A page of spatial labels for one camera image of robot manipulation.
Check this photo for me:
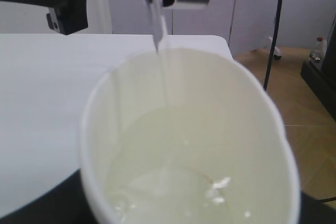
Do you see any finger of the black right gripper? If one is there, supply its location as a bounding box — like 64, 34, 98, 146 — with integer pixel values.
1, 0, 88, 35

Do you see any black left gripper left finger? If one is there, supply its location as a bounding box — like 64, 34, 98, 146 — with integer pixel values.
1, 171, 95, 224

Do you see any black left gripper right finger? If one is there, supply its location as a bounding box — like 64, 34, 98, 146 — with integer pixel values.
298, 192, 336, 224

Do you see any white paper cup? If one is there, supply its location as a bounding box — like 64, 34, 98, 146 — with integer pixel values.
79, 48, 300, 223

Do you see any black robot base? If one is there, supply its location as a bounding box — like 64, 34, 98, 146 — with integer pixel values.
300, 24, 335, 119

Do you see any small red-capped bottle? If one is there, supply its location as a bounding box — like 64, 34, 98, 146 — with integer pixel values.
309, 37, 328, 62

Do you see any white stand foot with caster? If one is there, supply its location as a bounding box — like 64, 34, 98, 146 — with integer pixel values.
267, 37, 282, 60

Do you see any black left camera cable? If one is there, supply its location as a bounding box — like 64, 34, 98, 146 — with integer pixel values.
316, 196, 336, 204

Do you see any black camera cable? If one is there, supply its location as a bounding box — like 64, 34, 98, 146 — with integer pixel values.
263, 0, 286, 91
316, 196, 336, 204

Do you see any black right camera cable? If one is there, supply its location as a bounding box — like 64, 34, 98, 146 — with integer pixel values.
263, 0, 286, 91

